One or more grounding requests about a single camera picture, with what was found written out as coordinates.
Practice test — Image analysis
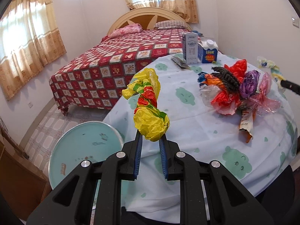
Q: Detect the white floral wrapper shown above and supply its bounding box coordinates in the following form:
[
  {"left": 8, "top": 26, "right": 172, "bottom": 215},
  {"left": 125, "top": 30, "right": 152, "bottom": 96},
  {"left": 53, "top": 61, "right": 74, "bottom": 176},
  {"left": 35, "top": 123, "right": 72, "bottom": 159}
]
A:
[{"left": 257, "top": 56, "right": 285, "bottom": 91}]

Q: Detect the yellow plastic bag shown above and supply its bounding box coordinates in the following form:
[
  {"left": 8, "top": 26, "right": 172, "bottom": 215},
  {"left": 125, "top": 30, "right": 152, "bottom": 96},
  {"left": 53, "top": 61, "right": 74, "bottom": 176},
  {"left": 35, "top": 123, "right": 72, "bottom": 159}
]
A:
[{"left": 122, "top": 68, "right": 170, "bottom": 142}]

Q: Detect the purple plastic bag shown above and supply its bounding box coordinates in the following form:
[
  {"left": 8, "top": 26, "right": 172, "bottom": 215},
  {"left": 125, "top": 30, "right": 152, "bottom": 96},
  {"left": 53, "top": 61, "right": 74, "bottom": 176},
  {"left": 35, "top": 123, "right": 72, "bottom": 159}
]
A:
[{"left": 239, "top": 70, "right": 260, "bottom": 99}]

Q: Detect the red plastic bag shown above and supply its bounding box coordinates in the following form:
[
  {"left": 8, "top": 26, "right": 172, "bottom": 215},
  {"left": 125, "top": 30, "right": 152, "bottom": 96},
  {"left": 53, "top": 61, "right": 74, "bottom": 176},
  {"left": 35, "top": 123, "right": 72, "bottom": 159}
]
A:
[{"left": 211, "top": 59, "right": 247, "bottom": 115}]

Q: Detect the clear plastic bag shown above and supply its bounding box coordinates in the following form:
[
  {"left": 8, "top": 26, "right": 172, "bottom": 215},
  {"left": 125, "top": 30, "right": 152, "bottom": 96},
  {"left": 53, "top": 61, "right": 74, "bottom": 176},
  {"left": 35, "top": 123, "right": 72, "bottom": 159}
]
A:
[{"left": 200, "top": 85, "right": 221, "bottom": 107}]

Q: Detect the orange red snack wrapper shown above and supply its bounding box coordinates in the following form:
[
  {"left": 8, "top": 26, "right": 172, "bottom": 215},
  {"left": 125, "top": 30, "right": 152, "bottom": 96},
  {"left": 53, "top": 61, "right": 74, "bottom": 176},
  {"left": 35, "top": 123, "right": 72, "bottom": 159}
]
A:
[{"left": 197, "top": 72, "right": 226, "bottom": 90}]

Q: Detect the teal trash bin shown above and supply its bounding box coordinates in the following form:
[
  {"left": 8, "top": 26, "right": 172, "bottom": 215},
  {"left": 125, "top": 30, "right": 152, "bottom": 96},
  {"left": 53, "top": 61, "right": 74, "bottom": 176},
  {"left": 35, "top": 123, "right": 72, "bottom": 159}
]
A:
[{"left": 48, "top": 121, "right": 124, "bottom": 189}]

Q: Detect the pink plastic bag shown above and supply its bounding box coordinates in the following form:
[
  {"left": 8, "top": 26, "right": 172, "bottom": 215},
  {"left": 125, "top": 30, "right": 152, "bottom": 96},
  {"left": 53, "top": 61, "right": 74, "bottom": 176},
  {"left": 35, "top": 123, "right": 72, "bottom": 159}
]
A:
[{"left": 241, "top": 73, "right": 281, "bottom": 116}]

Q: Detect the black comb brush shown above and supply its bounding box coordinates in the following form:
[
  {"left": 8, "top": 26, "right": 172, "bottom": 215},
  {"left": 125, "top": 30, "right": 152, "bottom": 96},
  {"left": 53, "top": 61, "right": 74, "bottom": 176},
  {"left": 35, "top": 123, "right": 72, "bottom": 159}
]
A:
[{"left": 211, "top": 67, "right": 240, "bottom": 92}]

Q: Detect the torn orange paper wrapper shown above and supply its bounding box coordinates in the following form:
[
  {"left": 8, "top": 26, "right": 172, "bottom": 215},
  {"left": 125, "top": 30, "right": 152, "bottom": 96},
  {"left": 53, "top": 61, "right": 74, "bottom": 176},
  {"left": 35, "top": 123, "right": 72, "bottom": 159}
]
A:
[{"left": 239, "top": 109, "right": 256, "bottom": 143}]

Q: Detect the bed with red checkered cover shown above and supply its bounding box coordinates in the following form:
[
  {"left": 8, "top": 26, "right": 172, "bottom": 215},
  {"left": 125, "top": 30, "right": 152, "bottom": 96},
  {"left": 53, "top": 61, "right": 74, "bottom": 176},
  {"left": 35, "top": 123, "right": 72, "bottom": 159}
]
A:
[{"left": 49, "top": 28, "right": 188, "bottom": 115}]

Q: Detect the blue milk carton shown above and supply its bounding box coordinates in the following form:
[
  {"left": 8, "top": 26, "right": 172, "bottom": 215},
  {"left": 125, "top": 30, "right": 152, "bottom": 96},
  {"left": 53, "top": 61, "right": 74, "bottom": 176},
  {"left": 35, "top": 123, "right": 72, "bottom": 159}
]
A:
[{"left": 198, "top": 38, "right": 218, "bottom": 64}]

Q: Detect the small dark foil packet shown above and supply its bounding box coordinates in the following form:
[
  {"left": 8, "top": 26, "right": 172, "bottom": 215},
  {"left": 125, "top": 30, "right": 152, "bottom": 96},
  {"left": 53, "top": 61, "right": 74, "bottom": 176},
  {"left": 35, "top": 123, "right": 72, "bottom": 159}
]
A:
[{"left": 171, "top": 56, "right": 191, "bottom": 70}]

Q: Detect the wooden cabinet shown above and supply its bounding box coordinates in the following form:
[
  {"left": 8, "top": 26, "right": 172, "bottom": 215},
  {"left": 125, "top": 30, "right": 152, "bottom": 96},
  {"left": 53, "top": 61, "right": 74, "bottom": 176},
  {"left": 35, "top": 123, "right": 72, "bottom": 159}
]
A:
[{"left": 1, "top": 128, "right": 52, "bottom": 221}]

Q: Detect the grey white carton box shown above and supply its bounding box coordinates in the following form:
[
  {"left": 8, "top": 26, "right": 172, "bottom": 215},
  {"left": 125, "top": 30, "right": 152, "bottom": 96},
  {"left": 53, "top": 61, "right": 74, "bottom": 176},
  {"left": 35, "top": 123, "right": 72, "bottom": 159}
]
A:
[{"left": 183, "top": 32, "right": 198, "bottom": 65}]

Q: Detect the pink pillow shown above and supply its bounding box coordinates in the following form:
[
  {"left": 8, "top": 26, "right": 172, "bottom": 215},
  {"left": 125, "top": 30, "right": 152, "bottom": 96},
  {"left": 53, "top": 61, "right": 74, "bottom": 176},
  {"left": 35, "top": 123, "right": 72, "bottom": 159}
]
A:
[{"left": 108, "top": 23, "right": 143, "bottom": 38}]

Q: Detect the striped pillow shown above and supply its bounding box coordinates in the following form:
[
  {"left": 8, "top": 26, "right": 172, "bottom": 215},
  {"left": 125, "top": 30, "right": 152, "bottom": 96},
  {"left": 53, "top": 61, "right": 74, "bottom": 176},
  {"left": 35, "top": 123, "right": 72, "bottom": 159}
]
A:
[{"left": 154, "top": 20, "right": 189, "bottom": 29}]

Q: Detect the beige wooden headboard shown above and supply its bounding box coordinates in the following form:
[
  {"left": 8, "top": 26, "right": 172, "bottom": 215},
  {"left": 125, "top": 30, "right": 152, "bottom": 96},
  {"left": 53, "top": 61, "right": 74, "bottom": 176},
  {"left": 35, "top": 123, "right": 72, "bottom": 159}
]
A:
[{"left": 107, "top": 7, "right": 192, "bottom": 36}]

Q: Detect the left beige curtain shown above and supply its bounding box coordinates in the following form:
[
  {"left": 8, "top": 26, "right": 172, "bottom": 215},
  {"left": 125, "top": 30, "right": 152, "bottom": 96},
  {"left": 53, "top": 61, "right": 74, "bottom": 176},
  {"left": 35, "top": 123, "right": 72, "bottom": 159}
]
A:
[{"left": 1, "top": 0, "right": 67, "bottom": 101}]

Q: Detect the wall switch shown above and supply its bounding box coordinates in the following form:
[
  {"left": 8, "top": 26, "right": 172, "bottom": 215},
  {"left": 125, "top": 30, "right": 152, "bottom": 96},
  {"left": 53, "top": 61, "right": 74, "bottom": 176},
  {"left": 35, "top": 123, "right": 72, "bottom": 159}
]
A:
[{"left": 291, "top": 17, "right": 299, "bottom": 28}]

